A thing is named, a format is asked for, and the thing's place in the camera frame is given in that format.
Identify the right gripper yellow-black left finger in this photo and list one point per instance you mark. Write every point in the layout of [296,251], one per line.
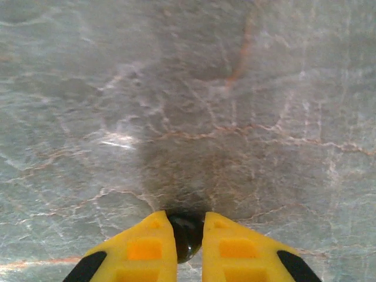
[141,252]

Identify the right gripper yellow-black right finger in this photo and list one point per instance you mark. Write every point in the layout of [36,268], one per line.
[235,252]

